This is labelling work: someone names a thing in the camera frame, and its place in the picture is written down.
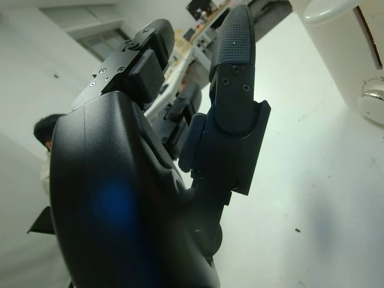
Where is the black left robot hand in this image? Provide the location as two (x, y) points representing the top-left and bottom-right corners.
(49, 4), (272, 288)

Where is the cream two-slot toaster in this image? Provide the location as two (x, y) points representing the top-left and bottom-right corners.
(301, 0), (384, 124)

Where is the silver toaster dial knob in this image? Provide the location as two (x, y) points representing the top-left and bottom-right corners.
(358, 77), (384, 122)

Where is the person with black hair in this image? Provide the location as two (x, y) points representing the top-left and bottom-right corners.
(32, 113), (65, 196)

